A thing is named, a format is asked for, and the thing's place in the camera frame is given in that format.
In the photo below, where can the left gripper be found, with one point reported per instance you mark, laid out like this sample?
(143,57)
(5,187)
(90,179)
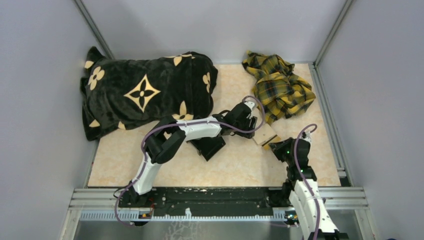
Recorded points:
(252,124)

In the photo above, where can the yellow plaid cloth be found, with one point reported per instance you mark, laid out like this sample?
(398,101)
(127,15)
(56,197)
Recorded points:
(283,93)

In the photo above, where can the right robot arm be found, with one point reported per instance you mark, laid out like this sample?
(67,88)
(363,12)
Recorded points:
(301,191)

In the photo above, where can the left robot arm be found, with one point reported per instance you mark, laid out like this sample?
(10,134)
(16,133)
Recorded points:
(162,143)

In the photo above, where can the black rectangular box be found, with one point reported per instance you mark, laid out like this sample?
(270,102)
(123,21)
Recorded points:
(207,147)

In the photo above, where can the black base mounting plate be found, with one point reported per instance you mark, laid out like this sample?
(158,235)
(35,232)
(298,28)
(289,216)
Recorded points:
(131,199)

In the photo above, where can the black floral plush blanket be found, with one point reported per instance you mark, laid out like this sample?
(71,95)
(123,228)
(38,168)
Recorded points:
(125,94)

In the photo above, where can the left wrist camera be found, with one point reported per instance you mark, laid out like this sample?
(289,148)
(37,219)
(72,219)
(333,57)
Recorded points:
(250,104)

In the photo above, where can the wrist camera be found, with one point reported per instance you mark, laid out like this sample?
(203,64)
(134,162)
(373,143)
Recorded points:
(250,104)
(306,136)

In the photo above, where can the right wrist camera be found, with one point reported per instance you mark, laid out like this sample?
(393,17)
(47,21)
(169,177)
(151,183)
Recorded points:
(306,136)

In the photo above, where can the aluminium front rail frame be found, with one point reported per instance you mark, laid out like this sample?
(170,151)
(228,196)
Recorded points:
(104,198)

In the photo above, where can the white cable duct strip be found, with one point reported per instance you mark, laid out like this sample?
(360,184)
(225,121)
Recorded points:
(134,216)

